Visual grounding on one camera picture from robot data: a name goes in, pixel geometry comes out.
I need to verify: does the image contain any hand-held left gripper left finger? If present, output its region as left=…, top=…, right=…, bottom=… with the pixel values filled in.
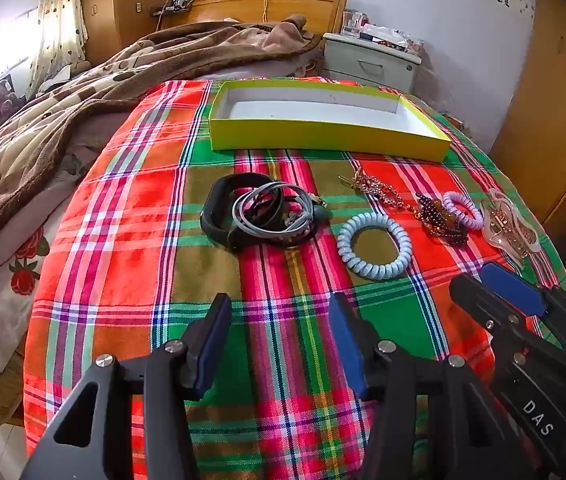
left=20, top=292, right=234, bottom=480

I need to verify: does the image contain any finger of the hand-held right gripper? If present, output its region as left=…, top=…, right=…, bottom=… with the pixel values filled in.
left=449, top=274, right=554, bottom=356
left=480, top=262, right=566, bottom=341

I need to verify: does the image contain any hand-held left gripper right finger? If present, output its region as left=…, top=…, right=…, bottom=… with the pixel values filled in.
left=328, top=291, right=536, bottom=480

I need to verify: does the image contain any clear hair claw clip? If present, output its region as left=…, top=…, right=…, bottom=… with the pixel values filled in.
left=480, top=187, right=544, bottom=263

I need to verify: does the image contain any light blue spiral hair tie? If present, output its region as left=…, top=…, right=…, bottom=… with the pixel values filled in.
left=337, top=212, right=414, bottom=281

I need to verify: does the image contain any dark bead bracelet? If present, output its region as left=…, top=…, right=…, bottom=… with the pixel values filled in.
left=415, top=192, right=468, bottom=247

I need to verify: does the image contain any black charm bracelet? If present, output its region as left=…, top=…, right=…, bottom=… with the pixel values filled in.
left=258, top=185, right=332, bottom=249

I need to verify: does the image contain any gold rhinestone hair clip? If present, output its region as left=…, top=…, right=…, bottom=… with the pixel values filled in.
left=339, top=169, right=406, bottom=211

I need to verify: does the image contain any yellow cardboard box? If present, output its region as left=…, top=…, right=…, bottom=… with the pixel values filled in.
left=208, top=78, right=452, bottom=163

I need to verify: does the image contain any plaid cloth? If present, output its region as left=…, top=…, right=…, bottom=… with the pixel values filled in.
left=23, top=77, right=566, bottom=480

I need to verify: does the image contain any black wristband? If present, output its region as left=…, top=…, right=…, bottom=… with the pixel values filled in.
left=200, top=172, right=276, bottom=251

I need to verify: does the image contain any wooden door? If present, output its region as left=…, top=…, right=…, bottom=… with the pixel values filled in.
left=490, top=0, right=566, bottom=231

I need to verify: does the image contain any floral bed sheet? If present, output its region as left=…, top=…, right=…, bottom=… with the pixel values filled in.
left=0, top=195, right=74, bottom=436

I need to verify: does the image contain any grey nightstand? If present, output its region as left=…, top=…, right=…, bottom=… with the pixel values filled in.
left=323, top=32, right=422, bottom=95

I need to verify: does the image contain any brown patterned blanket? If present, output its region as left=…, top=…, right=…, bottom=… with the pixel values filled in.
left=0, top=15, right=326, bottom=286

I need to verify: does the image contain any clutter on nightstand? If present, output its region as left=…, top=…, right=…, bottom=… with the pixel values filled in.
left=360, top=22, right=424, bottom=56

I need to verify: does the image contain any drinking glass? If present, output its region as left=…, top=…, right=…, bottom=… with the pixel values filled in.
left=341, top=10, right=364, bottom=36

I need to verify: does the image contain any wooden headboard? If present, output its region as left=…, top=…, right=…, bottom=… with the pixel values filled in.
left=155, top=0, right=348, bottom=36

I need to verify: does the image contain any power strip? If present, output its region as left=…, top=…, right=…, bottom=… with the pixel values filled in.
left=150, top=0, right=194, bottom=17

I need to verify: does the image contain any tall wooden wardrobe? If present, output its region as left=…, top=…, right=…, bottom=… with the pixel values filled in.
left=80, top=0, right=174, bottom=66

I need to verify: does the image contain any dotted curtain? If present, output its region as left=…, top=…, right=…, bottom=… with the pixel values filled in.
left=28, top=0, right=88, bottom=98

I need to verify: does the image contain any purple spiral hair tie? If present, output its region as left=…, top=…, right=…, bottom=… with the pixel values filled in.
left=443, top=191, right=484, bottom=231

